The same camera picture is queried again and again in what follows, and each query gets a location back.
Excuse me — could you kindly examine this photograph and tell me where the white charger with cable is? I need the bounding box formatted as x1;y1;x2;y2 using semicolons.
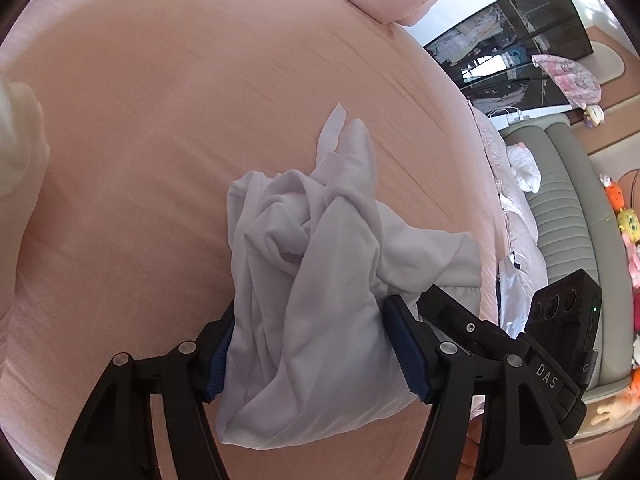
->
487;107;526;126

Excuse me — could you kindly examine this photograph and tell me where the pink checked quilt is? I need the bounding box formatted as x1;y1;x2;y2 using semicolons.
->
469;105;551;321

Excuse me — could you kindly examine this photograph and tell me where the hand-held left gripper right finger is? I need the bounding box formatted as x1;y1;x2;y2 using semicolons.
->
382;294;576;480

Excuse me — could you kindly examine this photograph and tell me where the white plush toy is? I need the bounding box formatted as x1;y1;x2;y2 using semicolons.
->
505;142;542;193

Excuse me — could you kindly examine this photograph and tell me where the white T-shirt with navy collar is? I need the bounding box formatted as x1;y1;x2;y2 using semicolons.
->
216;102;483;451

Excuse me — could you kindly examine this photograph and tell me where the grey-green sofa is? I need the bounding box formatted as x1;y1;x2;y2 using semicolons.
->
500;112;640;403

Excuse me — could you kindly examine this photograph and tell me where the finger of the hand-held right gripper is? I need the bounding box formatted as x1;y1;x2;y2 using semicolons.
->
417;285;531;359

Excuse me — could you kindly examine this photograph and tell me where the row of plush toys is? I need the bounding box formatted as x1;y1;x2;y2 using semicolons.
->
595;172;640;426

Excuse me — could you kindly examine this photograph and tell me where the white jacket with navy stripes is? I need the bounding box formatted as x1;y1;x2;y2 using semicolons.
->
495;252;533;341

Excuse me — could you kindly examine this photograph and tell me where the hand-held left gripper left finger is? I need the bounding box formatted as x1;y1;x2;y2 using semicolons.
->
54;300;236;480

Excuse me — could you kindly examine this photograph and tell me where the bed with pink sheet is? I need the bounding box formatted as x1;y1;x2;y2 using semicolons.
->
0;0;541;480

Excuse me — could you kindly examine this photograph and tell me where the dark glass wardrobe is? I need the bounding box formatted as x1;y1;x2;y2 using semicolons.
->
422;0;596;111

